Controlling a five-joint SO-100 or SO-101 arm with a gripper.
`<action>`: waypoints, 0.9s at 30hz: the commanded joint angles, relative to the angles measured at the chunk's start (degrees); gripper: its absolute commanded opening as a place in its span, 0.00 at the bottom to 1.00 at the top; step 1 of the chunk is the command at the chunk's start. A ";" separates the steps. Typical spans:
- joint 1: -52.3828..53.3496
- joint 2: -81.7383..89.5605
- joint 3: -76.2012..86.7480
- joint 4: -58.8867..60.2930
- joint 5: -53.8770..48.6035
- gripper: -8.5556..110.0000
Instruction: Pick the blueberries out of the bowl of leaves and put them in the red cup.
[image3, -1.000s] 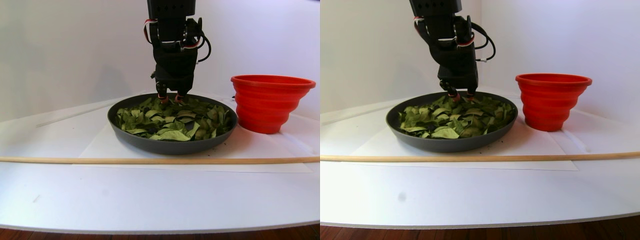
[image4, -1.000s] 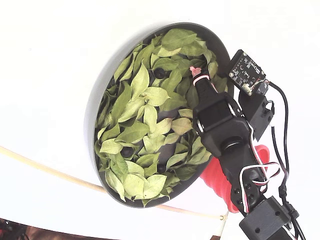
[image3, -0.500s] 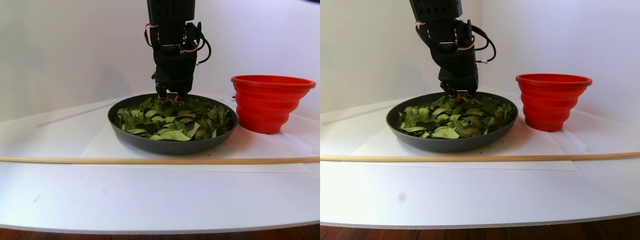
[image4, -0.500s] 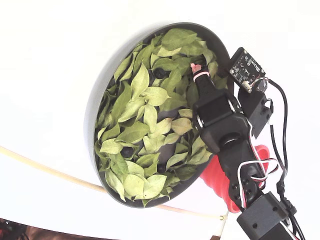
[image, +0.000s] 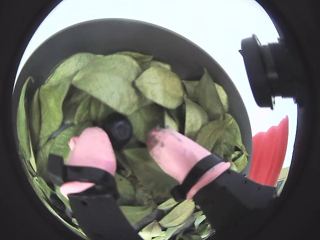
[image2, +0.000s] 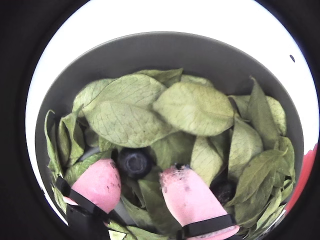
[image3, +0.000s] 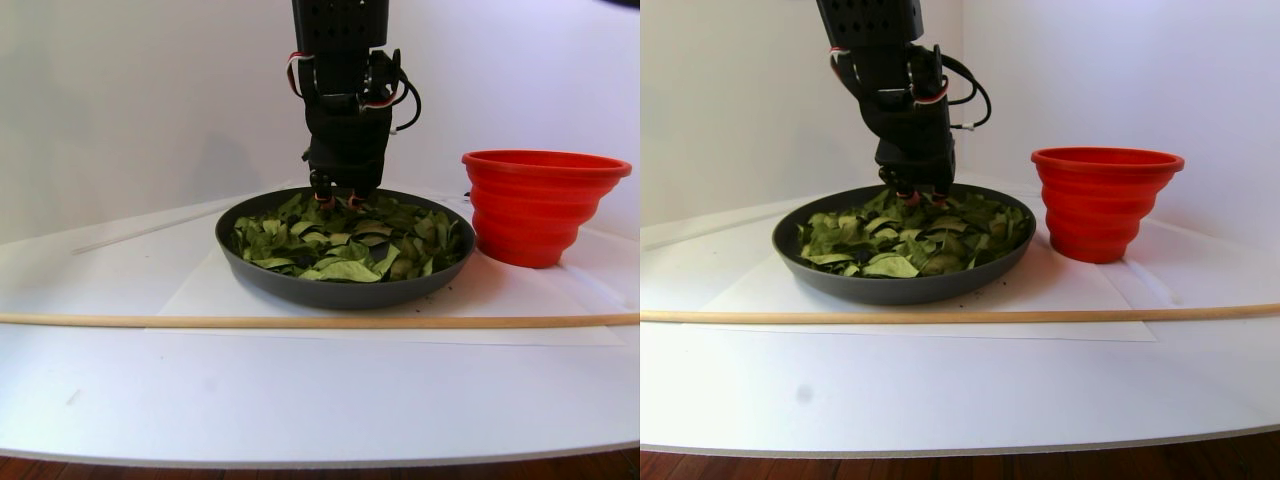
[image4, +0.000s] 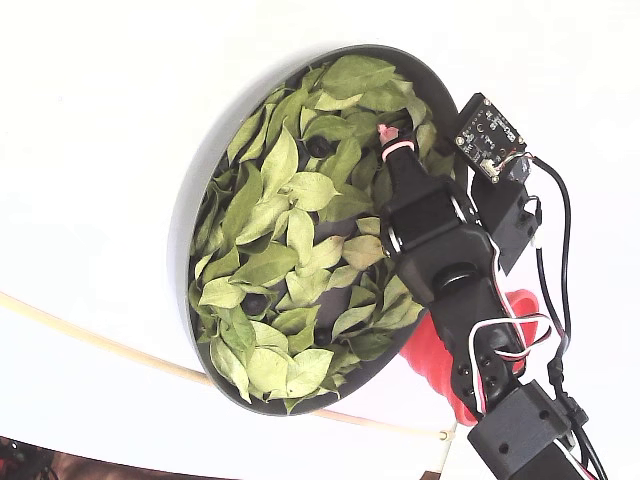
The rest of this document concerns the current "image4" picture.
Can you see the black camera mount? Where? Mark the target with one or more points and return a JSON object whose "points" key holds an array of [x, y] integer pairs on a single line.
{"points": [[510, 225]]}

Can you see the green leaf pile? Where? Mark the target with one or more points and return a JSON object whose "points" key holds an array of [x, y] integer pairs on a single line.
{"points": [[260, 200]]}

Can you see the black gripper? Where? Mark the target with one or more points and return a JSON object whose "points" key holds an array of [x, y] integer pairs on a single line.
{"points": [[421, 212]]}

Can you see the camera circuit board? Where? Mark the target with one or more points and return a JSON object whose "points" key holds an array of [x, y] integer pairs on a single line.
{"points": [[490, 135]]}

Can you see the grey round bowl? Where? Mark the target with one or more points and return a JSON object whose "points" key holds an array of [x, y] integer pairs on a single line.
{"points": [[440, 90]]}

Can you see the long beige rod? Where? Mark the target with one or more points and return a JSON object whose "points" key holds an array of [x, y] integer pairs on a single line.
{"points": [[125, 352]]}

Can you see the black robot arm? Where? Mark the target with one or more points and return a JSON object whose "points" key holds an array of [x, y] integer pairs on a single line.
{"points": [[520, 430]]}

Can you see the red collapsible cup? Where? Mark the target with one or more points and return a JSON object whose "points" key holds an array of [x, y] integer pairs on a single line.
{"points": [[425, 365]]}

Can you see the short beige rod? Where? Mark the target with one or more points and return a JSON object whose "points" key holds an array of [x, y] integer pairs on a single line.
{"points": [[446, 452]]}

